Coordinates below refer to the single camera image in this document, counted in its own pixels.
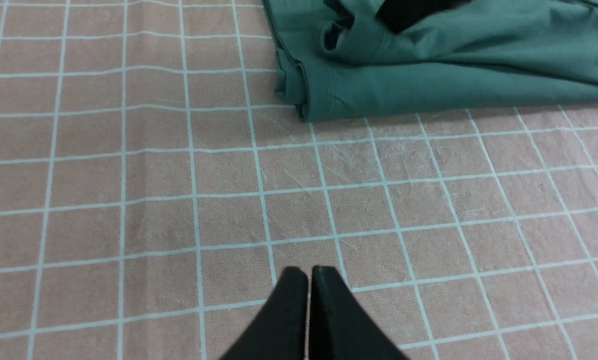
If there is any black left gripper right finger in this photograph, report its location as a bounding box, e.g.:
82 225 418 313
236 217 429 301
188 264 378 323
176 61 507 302
309 265 408 360

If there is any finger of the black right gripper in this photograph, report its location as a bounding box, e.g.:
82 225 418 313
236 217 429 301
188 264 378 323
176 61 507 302
374 0 473 35

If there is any pink grid tablecloth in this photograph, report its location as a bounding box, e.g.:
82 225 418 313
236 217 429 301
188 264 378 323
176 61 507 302
0 0 598 360

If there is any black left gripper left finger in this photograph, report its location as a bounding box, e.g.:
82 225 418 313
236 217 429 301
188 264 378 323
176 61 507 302
221 266 309 360

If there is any green long-sleeve top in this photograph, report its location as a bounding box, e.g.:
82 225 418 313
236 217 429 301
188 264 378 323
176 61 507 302
262 0 598 122

